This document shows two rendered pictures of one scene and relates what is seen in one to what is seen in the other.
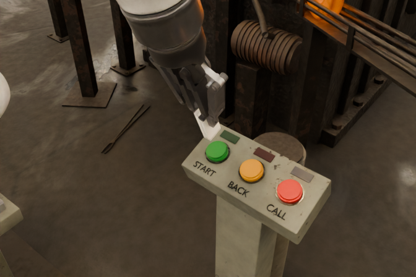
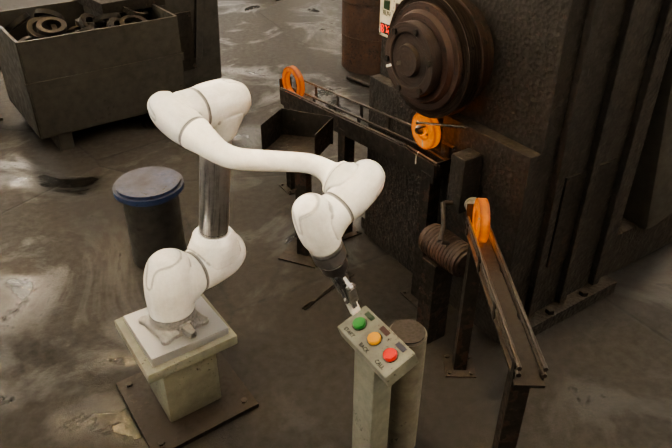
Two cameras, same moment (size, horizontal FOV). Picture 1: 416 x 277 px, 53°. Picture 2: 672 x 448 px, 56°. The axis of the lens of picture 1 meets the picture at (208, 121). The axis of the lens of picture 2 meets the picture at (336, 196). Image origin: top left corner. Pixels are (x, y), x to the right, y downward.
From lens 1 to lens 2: 115 cm
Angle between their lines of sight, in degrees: 16
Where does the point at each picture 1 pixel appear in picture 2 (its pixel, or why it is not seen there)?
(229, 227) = (360, 373)
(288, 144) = (416, 329)
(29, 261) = (230, 380)
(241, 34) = (426, 235)
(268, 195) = (378, 354)
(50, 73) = (274, 224)
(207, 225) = not seen: hidden behind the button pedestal
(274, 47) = (447, 252)
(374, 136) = (558, 347)
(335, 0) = (481, 232)
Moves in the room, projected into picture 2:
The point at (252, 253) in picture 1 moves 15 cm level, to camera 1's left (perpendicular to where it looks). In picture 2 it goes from (370, 392) to (322, 380)
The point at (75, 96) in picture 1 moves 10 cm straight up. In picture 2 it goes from (291, 252) to (291, 236)
